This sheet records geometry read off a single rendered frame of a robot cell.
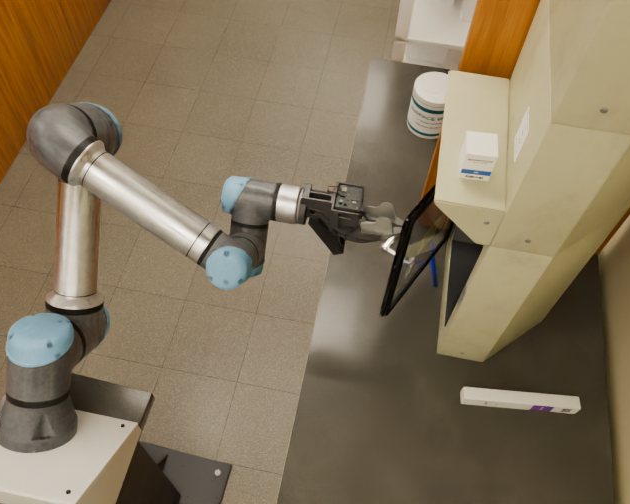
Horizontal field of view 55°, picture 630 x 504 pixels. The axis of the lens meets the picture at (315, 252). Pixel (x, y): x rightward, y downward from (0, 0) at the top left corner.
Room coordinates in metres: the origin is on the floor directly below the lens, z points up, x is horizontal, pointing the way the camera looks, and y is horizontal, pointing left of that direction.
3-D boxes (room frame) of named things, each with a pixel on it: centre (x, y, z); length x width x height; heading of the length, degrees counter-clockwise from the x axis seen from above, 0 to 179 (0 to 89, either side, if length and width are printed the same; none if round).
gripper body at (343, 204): (0.71, -0.03, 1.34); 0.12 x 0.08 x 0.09; 82
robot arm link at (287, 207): (0.72, 0.05, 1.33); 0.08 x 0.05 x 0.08; 172
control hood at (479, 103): (0.76, -0.27, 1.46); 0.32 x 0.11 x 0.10; 172
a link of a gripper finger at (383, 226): (0.68, -0.13, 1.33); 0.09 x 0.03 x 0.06; 82
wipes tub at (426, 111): (1.34, -0.32, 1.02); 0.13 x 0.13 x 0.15
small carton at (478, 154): (0.68, -0.26, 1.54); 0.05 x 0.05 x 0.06; 85
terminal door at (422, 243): (0.77, -0.25, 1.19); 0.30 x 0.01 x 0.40; 144
